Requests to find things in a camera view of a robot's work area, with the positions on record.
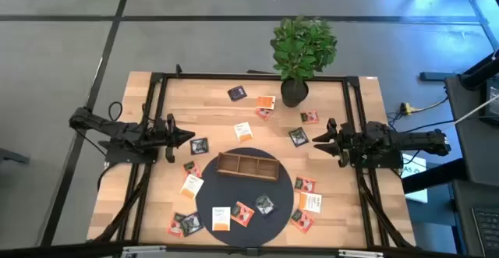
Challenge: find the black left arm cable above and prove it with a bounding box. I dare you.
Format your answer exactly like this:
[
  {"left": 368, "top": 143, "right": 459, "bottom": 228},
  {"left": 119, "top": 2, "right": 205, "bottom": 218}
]
[{"left": 108, "top": 101, "right": 124, "bottom": 122}]

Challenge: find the white orange Tazo tea packet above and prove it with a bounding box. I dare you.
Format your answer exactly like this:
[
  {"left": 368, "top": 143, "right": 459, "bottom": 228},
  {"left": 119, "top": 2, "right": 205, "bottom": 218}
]
[
  {"left": 299, "top": 191, "right": 324, "bottom": 214},
  {"left": 233, "top": 122, "right": 254, "bottom": 143},
  {"left": 211, "top": 207, "right": 232, "bottom": 232},
  {"left": 179, "top": 173, "right": 205, "bottom": 200}
]

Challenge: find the white cable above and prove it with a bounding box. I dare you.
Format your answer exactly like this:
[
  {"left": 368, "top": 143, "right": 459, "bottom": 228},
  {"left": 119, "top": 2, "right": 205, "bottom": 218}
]
[{"left": 454, "top": 93, "right": 499, "bottom": 125}]

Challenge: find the round dark woven placemat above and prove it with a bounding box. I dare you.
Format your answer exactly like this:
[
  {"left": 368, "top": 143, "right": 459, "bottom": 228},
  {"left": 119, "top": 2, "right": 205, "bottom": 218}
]
[{"left": 195, "top": 147, "right": 295, "bottom": 248}]

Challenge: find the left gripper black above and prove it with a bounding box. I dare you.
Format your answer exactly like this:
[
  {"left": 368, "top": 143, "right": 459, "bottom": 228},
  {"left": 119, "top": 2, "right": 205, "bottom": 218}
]
[{"left": 147, "top": 113, "right": 196, "bottom": 164}]

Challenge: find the grey furniture foot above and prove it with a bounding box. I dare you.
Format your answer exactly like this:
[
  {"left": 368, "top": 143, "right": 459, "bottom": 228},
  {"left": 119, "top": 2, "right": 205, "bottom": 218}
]
[{"left": 0, "top": 147, "right": 31, "bottom": 166}]

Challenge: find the dark grey desk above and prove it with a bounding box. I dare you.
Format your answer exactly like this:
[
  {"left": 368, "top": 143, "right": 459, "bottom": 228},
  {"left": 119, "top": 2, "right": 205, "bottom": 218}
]
[
  {"left": 451, "top": 179, "right": 499, "bottom": 258},
  {"left": 444, "top": 74, "right": 499, "bottom": 189}
]

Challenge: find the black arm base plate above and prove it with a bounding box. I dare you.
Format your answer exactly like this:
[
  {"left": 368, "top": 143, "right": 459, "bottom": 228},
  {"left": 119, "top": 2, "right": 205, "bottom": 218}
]
[
  {"left": 104, "top": 140, "right": 160, "bottom": 164},
  {"left": 348, "top": 139, "right": 405, "bottom": 170}
]

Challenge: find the black bar with silver brackets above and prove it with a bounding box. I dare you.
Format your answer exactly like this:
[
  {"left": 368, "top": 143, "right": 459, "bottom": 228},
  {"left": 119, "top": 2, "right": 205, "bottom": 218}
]
[{"left": 0, "top": 240, "right": 499, "bottom": 258}]

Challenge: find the purple tea packet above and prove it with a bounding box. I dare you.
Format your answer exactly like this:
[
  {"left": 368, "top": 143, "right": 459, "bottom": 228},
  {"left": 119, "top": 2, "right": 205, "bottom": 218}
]
[{"left": 227, "top": 85, "right": 248, "bottom": 103}]

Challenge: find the green plant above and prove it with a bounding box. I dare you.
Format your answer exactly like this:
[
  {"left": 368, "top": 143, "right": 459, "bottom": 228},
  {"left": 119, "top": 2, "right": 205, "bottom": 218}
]
[{"left": 270, "top": 15, "right": 338, "bottom": 108}]

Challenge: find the grey-blue floor foot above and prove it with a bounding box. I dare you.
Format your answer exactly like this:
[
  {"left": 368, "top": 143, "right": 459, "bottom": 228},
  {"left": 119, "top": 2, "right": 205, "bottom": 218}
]
[{"left": 419, "top": 71, "right": 457, "bottom": 83}]

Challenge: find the white printed sign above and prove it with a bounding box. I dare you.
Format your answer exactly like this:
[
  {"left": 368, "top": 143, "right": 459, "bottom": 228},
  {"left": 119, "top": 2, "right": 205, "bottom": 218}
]
[{"left": 400, "top": 153, "right": 429, "bottom": 204}]

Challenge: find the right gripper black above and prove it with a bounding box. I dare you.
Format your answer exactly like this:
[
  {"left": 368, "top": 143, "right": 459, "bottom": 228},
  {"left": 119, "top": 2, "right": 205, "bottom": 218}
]
[{"left": 311, "top": 117, "right": 370, "bottom": 169}]

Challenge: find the black desk leg beam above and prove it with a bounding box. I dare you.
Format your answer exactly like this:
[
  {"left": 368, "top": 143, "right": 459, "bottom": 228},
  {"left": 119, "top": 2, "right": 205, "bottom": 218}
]
[{"left": 401, "top": 158, "right": 469, "bottom": 195}]

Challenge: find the dark blackcurrant tea packet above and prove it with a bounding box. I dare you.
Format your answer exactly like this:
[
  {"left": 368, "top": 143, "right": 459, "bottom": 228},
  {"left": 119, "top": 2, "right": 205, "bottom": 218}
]
[
  {"left": 254, "top": 194, "right": 277, "bottom": 217},
  {"left": 288, "top": 126, "right": 310, "bottom": 148},
  {"left": 179, "top": 212, "right": 204, "bottom": 238},
  {"left": 189, "top": 137, "right": 210, "bottom": 156}
]

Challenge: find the black keyboard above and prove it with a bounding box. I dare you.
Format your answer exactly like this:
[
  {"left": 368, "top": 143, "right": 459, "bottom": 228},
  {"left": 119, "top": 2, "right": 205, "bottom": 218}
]
[{"left": 471, "top": 206, "right": 499, "bottom": 257}]

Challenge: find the black floor cable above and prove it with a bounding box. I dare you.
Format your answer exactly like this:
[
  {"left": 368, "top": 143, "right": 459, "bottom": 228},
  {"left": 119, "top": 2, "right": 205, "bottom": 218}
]
[{"left": 385, "top": 111, "right": 457, "bottom": 134}]

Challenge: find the wooden three-compartment tea tray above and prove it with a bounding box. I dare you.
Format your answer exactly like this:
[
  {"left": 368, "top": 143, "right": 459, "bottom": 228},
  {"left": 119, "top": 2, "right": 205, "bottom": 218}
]
[{"left": 215, "top": 152, "right": 281, "bottom": 182}]

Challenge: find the orange tea packet white edge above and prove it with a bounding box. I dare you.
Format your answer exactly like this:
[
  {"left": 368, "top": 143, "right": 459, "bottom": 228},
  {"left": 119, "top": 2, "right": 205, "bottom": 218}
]
[{"left": 256, "top": 95, "right": 277, "bottom": 111}]

